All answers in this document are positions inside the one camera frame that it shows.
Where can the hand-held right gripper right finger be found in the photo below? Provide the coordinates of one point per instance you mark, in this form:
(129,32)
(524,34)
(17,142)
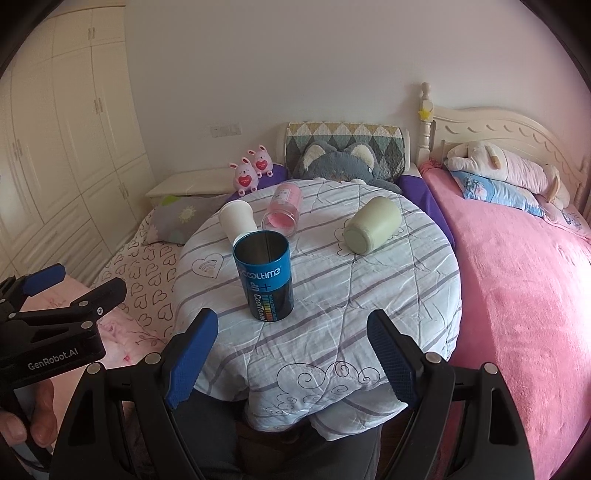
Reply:
(392,357)

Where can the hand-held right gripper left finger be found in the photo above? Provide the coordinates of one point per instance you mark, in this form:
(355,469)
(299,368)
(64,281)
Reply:
(194,355)

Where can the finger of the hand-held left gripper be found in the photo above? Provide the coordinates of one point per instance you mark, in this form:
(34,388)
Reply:
(104,291)
(42,279)

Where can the pale green cup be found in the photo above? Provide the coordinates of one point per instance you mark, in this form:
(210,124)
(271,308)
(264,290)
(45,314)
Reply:
(375,222)

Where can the white cup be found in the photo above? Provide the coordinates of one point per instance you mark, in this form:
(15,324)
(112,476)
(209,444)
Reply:
(235,219)

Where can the pink glass cup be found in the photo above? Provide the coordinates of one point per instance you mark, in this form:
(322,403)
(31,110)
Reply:
(286,203)

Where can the person's left hand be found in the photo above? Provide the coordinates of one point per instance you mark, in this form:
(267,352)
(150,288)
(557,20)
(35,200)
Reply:
(44,408)

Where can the heart print sheet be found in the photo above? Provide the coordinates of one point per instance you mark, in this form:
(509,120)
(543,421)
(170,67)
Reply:
(147,277)

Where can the pink floral sheet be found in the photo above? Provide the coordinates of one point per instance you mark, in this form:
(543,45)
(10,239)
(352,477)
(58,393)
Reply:
(127,339)

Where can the round table with striped cloth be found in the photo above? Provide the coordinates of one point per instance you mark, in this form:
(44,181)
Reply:
(351,300)

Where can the blue tin can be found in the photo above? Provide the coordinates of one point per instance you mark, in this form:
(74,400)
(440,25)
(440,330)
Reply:
(264,277)

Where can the grey sun print pillow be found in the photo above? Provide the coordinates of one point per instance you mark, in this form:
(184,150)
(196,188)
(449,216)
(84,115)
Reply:
(184,218)

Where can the pink fleece blanket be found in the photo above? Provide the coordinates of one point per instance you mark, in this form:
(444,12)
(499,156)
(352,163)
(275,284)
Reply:
(508,300)

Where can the person's dark trousers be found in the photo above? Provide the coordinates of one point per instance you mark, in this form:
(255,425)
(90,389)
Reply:
(277,454)

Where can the cream wardrobe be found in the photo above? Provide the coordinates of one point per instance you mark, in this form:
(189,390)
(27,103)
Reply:
(69,138)

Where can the pink rabbit toy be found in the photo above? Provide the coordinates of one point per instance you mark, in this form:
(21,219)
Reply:
(244,177)
(262,162)

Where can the blue printed pillow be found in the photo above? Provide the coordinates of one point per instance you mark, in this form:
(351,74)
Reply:
(489,190)

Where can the grey cat plush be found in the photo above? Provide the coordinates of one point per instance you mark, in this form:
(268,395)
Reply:
(332,165)

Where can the long white plush toy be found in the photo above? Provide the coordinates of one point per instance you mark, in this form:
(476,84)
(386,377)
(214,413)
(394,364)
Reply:
(508,164)

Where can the white printed pillow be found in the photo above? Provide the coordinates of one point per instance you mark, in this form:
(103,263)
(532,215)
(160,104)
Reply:
(572,220)

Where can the diamond patchwork cushion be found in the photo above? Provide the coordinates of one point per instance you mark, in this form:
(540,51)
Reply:
(351,131)

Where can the yellow star sticker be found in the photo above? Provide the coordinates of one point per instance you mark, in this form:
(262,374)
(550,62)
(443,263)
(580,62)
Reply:
(425,112)

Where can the cream wooden headboard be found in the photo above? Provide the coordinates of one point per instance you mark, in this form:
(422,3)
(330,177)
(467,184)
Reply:
(498,122)

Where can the white wall socket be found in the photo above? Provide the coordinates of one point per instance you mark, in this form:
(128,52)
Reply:
(226,130)

